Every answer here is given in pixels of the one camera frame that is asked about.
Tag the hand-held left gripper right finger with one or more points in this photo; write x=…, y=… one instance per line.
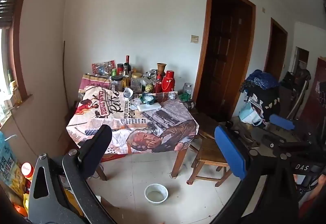
x=229, y=150

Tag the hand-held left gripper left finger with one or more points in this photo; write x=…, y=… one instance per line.
x=98, y=147

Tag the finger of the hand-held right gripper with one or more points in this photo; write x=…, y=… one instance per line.
x=277, y=141
x=281, y=122

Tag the clear plastic tub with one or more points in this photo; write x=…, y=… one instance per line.
x=128, y=91

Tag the green snack wrapper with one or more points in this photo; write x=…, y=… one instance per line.
x=149, y=98

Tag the wooden stool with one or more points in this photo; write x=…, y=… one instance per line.
x=211, y=155

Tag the black bag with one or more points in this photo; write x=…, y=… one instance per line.
x=267, y=99

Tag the wooden chair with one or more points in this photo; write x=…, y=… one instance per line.
x=203, y=122

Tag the dark hanging clothes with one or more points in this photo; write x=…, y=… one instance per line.
x=295, y=77

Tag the red cabinet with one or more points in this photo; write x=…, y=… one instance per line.
x=317, y=91

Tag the dark can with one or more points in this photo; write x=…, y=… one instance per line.
x=189, y=105

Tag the pink printed paper bag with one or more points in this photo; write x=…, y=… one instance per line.
x=93, y=82

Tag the black-lid plastic jar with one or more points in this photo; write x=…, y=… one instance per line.
x=117, y=84

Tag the green cloth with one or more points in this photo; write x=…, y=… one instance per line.
x=184, y=96

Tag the white bowl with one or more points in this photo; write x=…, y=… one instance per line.
x=156, y=193

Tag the dark wooden door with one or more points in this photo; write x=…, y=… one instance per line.
x=276, y=48
x=224, y=48

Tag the red-cap bottle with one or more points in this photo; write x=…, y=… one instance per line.
x=27, y=169

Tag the glass jar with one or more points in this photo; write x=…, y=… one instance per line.
x=187, y=88

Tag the clear yellow-label bottle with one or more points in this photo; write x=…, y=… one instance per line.
x=125, y=77

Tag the gold-lid plastic jar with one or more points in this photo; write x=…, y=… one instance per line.
x=136, y=82

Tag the small green bottle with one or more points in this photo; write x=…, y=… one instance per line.
x=113, y=72

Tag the crumpled foil ball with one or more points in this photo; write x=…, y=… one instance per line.
x=173, y=96

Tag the green sugar apple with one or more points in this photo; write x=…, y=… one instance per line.
x=149, y=88

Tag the red peanut bag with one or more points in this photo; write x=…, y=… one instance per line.
x=103, y=68

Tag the thin wooden stick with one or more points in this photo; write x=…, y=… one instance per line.
x=65, y=74

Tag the red jar with black lid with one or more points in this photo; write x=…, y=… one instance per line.
x=120, y=67

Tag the red sauce bottle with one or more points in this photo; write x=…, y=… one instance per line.
x=158, y=82

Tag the dark wine bottle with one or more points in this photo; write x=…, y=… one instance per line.
x=127, y=63

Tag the red thermos jug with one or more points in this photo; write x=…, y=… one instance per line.
x=167, y=81

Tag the blue printed bag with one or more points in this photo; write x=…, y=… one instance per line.
x=6, y=160

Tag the crumpled silver foil bag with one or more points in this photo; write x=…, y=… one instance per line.
x=152, y=72

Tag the yellow bottle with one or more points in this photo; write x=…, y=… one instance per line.
x=15, y=91

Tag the brown clay vase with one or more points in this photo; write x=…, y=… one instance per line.
x=161, y=67

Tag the green glass bottle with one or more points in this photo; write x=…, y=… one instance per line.
x=10, y=76

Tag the beige light switch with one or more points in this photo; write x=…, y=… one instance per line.
x=194, y=38

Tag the brown window frame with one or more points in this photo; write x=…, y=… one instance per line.
x=17, y=48

